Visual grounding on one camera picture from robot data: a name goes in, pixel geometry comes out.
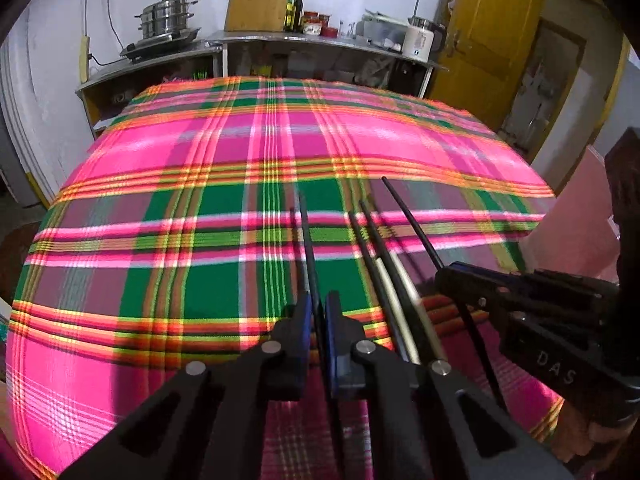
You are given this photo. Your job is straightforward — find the white electric kettle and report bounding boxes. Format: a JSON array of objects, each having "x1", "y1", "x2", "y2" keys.
[{"x1": 402, "y1": 16, "x2": 442, "y2": 61}]

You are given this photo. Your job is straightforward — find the red lidded jar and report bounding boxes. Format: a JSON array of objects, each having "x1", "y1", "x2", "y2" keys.
[{"x1": 303, "y1": 10, "x2": 332, "y2": 37}]

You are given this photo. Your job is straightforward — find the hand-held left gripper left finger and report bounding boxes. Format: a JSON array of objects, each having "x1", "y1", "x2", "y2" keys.
[{"x1": 59, "y1": 292, "x2": 316, "y2": 480}]

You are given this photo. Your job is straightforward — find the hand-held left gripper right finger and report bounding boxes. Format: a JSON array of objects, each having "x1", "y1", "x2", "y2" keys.
[{"x1": 325, "y1": 291, "x2": 576, "y2": 480}]

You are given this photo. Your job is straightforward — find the pink green plaid blanket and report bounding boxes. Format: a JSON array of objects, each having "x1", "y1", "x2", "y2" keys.
[{"x1": 5, "y1": 75, "x2": 558, "y2": 480}]

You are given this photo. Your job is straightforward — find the yellow wooden door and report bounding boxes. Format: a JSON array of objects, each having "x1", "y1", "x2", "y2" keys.
[{"x1": 429, "y1": 0, "x2": 547, "y2": 132}]

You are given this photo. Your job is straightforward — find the person's right hand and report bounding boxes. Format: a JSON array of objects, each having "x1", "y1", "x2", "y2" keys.
[{"x1": 550, "y1": 399, "x2": 629, "y2": 467}]

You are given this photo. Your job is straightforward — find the metal kitchen counter shelf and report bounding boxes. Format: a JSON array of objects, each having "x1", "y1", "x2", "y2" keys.
[{"x1": 75, "y1": 30, "x2": 449, "y2": 137}]

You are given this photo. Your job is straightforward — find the black chopstick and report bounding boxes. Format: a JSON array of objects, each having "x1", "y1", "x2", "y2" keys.
[
  {"x1": 297, "y1": 191, "x2": 351, "y2": 480},
  {"x1": 359, "y1": 199, "x2": 421, "y2": 364},
  {"x1": 382, "y1": 176, "x2": 509, "y2": 413},
  {"x1": 348, "y1": 211, "x2": 409, "y2": 366}
]

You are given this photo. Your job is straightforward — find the beige chopstick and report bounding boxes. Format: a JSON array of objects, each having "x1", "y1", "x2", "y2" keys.
[
  {"x1": 375, "y1": 258, "x2": 422, "y2": 365},
  {"x1": 392, "y1": 252, "x2": 449, "y2": 362}
]

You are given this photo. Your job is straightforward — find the stainless steel steamer pot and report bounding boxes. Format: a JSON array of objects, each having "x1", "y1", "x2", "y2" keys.
[{"x1": 138, "y1": 0, "x2": 194, "y2": 39}]

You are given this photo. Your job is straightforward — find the black induction cooker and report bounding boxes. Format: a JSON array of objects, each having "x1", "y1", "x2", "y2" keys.
[{"x1": 119, "y1": 27, "x2": 204, "y2": 62}]

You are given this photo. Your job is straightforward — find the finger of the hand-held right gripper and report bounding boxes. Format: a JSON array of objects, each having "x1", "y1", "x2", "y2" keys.
[
  {"x1": 434, "y1": 271, "x2": 607, "y2": 352},
  {"x1": 450, "y1": 262, "x2": 617, "y2": 312}
]

